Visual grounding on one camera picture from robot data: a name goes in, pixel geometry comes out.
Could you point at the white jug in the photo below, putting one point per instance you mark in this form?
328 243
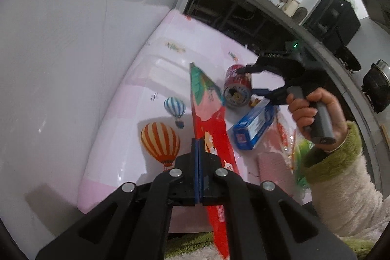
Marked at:
291 7

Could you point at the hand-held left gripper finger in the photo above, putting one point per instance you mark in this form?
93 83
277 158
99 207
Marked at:
195 168
201 168

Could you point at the large black pot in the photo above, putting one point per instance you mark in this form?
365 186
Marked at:
376 92

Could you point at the person's fleece jacket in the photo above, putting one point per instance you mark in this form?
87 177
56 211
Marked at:
189 244

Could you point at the person's right hand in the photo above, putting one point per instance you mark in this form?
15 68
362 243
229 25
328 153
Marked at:
335 123

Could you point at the red drink can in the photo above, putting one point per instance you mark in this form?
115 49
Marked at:
236 89

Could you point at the round strainer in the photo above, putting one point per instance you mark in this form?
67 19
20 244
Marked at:
301 15

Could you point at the blue white toothpaste box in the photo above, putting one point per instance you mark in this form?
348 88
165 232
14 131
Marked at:
251 129

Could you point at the concrete kitchen counter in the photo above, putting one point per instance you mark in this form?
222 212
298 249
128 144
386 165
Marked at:
323 43

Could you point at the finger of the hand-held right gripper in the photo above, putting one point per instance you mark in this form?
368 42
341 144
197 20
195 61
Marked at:
268 62
274 95

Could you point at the black wok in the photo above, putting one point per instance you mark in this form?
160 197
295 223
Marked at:
349 59

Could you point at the black box appliance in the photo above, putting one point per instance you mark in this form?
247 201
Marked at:
332 19

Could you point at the person's right forearm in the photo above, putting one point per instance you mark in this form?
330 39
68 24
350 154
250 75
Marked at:
344 187

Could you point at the clear wrapper with red label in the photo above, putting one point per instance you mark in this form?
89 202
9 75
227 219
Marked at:
283 138

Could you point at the red snack bag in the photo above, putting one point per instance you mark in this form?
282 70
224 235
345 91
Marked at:
210 123

